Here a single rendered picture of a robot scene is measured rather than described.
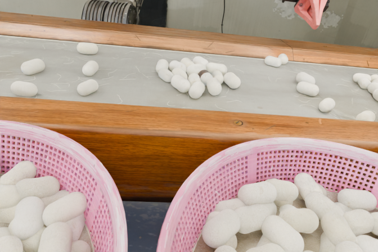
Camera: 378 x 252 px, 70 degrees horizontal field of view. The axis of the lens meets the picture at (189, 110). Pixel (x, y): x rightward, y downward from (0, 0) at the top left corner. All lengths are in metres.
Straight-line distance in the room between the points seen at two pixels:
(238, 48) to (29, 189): 0.50
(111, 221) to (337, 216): 0.17
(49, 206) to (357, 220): 0.23
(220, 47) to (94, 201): 0.47
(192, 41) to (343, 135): 0.38
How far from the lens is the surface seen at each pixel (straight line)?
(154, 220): 0.30
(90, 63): 0.44
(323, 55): 0.70
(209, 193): 0.23
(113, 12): 0.78
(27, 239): 0.23
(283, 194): 0.26
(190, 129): 0.26
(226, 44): 0.62
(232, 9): 2.56
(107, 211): 0.20
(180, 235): 0.19
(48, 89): 0.41
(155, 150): 0.27
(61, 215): 0.22
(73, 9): 2.55
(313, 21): 0.62
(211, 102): 0.38
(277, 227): 0.22
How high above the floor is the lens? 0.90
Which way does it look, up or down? 28 degrees down
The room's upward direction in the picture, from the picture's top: 7 degrees clockwise
